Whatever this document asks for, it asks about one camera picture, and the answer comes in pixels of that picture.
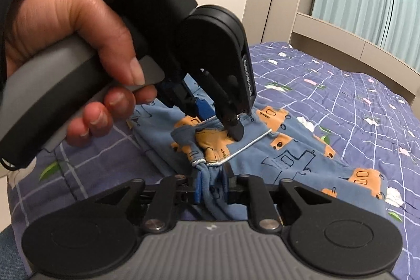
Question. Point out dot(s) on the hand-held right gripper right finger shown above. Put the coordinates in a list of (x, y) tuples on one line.
[(230, 189)]

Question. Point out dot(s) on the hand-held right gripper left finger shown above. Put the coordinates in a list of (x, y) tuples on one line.
[(196, 192)]

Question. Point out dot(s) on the person's left hand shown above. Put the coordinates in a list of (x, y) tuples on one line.
[(65, 14)]

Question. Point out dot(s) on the purple plaid quilt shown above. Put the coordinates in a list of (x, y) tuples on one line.
[(344, 96)]

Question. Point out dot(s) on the blue pants with orange print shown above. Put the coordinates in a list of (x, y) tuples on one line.
[(282, 162)]

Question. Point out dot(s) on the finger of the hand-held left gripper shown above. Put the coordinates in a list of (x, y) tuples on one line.
[(229, 114), (202, 108)]

